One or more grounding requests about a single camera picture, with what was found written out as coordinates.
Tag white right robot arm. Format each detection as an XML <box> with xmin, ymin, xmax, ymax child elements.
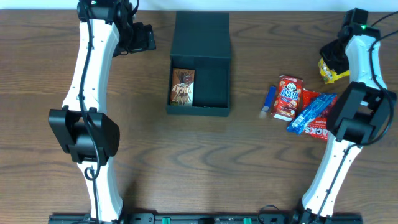
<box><xmin>287</xmin><ymin>8</ymin><xmax>397</xmax><ymax>223</ymax></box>

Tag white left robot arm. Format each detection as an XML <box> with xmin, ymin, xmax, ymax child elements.
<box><xmin>48</xmin><ymin>0</ymin><xmax>156</xmax><ymax>223</ymax></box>

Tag red Hello Panda pack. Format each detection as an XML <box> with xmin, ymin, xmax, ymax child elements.
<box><xmin>272</xmin><ymin>75</ymin><xmax>303</xmax><ymax>121</ymax></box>

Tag yellow Hacks candy bag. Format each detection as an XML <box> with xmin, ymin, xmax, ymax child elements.
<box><xmin>318</xmin><ymin>58</ymin><xmax>349</xmax><ymax>84</ymax></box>

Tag red Hacks candy bag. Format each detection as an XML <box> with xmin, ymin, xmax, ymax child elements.
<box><xmin>302</xmin><ymin>89</ymin><xmax>338</xmax><ymax>141</ymax></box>

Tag blue wrapped cookie pack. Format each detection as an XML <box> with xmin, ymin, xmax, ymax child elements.
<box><xmin>287</xmin><ymin>93</ymin><xmax>336</xmax><ymax>135</ymax></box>

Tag brown Pocky box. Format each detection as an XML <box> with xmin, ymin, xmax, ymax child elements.
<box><xmin>170</xmin><ymin>68</ymin><xmax>195</xmax><ymax>106</ymax></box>

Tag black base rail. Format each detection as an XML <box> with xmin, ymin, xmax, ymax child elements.
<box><xmin>48</xmin><ymin>213</ymin><xmax>364</xmax><ymax>224</ymax></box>

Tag black box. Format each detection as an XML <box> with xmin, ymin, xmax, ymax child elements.
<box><xmin>166</xmin><ymin>11</ymin><xmax>232</xmax><ymax>117</ymax></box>

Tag small blue stick pack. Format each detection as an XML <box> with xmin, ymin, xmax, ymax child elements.
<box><xmin>261</xmin><ymin>86</ymin><xmax>276</xmax><ymax>113</ymax></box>

